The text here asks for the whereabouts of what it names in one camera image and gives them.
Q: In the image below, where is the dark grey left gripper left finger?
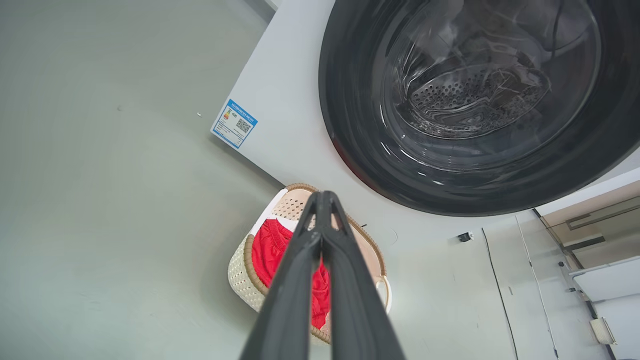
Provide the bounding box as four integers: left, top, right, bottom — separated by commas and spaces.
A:
240, 191, 324, 360

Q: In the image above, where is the small white box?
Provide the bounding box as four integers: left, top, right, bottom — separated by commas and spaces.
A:
589, 316, 618, 346

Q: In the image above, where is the red garment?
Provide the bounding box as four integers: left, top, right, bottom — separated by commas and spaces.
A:
251, 218, 332, 331

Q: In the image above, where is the thin black floor cable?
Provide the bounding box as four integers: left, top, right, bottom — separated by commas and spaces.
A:
481, 228, 521, 360

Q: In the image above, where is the blue energy label sticker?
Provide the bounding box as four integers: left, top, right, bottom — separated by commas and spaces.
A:
210, 98, 258, 150

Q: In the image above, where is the round black washer door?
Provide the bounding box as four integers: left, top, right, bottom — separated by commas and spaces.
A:
318, 0, 640, 217

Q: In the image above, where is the white front-load washing machine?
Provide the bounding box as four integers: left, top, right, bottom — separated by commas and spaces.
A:
210, 0, 640, 263

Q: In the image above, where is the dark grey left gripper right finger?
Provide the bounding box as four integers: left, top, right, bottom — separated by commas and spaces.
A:
320, 190, 406, 360

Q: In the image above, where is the white table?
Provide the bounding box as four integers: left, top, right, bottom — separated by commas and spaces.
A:
569, 256, 640, 303

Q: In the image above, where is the beige perforated laundry basket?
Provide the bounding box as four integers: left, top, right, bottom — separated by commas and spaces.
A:
227, 183, 393, 346

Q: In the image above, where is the thin white floor cable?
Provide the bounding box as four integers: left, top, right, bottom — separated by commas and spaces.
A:
515, 216, 560, 360

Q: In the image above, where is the round white filter cover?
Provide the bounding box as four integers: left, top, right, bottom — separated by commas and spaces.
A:
362, 222, 399, 248

